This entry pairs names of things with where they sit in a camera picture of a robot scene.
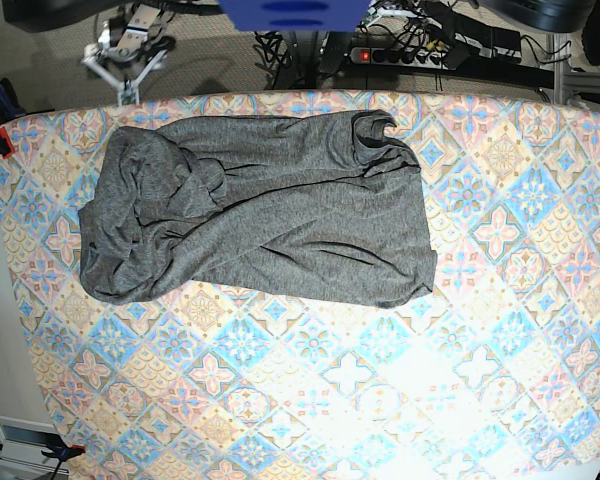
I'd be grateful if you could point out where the patterned tablecloth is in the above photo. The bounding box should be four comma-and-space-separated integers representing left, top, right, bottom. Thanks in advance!
0, 91, 600, 479

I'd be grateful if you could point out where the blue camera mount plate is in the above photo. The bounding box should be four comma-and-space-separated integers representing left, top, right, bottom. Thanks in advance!
218, 0, 371, 32

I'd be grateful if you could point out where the aluminium frame post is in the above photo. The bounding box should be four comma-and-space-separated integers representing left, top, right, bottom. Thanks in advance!
547, 34, 572, 105

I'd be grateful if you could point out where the black clamp lower left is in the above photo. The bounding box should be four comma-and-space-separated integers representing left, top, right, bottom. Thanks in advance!
0, 435, 86, 464

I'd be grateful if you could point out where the grey t-shirt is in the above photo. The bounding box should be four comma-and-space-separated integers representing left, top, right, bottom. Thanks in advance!
79, 110, 437, 308

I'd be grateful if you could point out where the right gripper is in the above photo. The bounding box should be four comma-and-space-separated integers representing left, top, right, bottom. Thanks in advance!
82, 36, 176, 105

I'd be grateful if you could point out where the blue handled clamp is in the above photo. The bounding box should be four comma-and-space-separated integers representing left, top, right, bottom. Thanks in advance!
0, 78, 27, 121

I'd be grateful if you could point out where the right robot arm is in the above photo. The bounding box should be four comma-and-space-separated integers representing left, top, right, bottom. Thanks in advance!
82, 1, 224, 106

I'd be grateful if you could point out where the power strip with red switch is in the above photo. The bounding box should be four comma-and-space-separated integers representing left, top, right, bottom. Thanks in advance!
349, 47, 448, 70

